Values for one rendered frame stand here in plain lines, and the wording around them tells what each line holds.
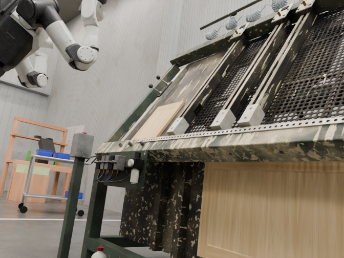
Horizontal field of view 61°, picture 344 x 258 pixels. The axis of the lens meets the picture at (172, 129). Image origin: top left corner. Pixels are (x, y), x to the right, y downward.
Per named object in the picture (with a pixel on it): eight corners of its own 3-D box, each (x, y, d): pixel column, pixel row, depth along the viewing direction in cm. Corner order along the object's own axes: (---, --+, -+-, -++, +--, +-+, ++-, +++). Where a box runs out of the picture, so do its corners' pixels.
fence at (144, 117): (122, 145, 225) (119, 142, 224) (184, 71, 273) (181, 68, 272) (126, 145, 221) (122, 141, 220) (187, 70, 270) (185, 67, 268)
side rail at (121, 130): (112, 151, 247) (103, 142, 242) (178, 73, 303) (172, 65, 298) (115, 151, 242) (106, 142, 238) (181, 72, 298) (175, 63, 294)
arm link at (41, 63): (52, 59, 182) (49, 89, 180) (41, 60, 186) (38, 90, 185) (38, 53, 172) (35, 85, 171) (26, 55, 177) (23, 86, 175)
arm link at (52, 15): (48, 21, 124) (28, -8, 122) (37, 33, 128) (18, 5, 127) (66, 19, 134) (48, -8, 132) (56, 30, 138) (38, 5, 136)
